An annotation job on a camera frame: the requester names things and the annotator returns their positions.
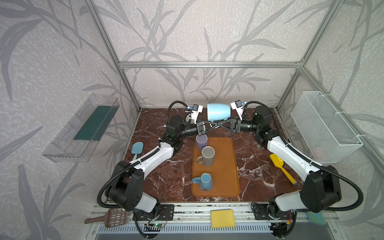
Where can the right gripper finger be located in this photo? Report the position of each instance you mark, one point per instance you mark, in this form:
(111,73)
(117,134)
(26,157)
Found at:
(226,122)
(226,127)

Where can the blue speckled mug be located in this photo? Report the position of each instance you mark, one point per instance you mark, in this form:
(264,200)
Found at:
(205,182)

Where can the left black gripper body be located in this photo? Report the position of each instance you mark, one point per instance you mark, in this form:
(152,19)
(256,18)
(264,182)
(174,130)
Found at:
(200,128)

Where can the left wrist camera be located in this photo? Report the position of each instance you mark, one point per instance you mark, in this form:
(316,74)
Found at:
(194,111)

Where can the white wire basket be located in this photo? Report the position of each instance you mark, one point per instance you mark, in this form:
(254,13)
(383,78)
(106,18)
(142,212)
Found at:
(329,137)

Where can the lavender mug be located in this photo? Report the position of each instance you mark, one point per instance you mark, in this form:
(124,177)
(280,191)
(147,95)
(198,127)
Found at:
(201,142)

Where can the green mat in shelf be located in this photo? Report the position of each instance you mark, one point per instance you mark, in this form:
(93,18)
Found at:
(96,124)

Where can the clear acrylic wall shelf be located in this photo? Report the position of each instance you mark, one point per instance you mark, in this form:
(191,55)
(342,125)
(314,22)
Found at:
(64,149)

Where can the brown slotted spatula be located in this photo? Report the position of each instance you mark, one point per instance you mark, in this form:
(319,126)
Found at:
(113,218)

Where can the green sponge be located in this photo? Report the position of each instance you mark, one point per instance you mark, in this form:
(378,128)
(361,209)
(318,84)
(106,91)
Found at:
(316,218)

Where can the white ceramic mug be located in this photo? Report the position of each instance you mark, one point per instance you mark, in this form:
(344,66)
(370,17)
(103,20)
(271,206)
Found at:
(189,119)

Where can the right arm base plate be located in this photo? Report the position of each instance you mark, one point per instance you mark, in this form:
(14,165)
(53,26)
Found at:
(269,212)

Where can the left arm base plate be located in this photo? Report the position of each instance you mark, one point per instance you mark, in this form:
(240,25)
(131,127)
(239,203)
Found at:
(161,212)

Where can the yellow sponge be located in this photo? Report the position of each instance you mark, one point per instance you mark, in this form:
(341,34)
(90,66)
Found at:
(223,219)

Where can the small green circuit board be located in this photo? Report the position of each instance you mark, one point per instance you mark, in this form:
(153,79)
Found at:
(155,227)

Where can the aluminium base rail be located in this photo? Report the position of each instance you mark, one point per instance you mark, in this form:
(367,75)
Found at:
(192,218)

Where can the light blue mug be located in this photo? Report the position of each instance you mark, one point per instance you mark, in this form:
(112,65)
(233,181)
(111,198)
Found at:
(218,112)

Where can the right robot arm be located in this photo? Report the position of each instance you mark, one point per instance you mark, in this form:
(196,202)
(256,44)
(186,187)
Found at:
(321,188)

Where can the grey mug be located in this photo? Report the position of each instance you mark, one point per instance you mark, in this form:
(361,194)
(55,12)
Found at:
(208,156)

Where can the orange rubber tray mat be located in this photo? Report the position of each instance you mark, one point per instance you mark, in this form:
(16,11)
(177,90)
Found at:
(223,172)

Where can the light blue silicone spatula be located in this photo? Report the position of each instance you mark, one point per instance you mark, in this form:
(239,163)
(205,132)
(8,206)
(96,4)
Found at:
(137,149)

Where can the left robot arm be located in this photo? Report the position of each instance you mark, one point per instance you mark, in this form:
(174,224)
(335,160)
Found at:
(125,188)

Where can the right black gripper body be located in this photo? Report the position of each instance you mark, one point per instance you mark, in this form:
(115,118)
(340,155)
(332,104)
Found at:
(236,125)

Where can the yellow handled tool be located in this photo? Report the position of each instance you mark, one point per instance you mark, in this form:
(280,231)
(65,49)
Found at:
(279,163)

